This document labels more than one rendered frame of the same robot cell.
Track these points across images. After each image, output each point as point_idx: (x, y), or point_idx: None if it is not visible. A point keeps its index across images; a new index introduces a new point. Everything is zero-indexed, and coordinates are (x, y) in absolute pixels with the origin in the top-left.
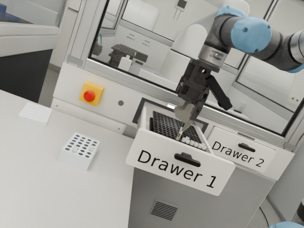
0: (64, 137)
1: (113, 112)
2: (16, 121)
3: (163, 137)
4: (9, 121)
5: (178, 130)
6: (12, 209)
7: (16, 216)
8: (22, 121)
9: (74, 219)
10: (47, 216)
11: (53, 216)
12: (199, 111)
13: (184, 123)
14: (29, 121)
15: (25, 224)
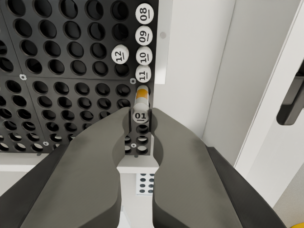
0: (132, 189)
1: (14, 180)
2: (134, 221)
3: (244, 168)
4: (139, 224)
5: (28, 67)
6: (265, 188)
7: (272, 184)
8: (130, 219)
9: (274, 154)
10: (271, 171)
11: (271, 168)
12: (274, 217)
13: (131, 128)
14: (127, 216)
15: (280, 178)
